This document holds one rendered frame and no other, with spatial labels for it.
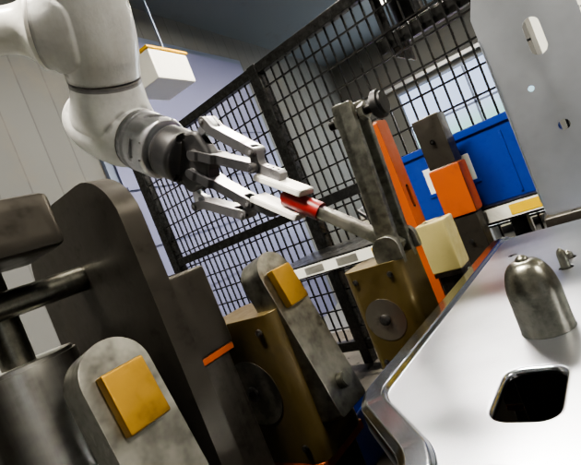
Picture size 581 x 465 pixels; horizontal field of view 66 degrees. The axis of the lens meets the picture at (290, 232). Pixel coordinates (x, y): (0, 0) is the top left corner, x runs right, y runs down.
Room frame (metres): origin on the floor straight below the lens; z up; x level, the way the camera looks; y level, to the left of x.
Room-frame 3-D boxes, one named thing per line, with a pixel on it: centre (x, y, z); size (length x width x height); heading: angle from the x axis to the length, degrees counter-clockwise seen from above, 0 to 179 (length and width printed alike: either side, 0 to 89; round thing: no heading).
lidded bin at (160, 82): (3.51, 0.49, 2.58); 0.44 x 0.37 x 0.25; 150
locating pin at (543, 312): (0.28, -0.13, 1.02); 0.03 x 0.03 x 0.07
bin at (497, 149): (0.83, -0.35, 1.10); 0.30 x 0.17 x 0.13; 46
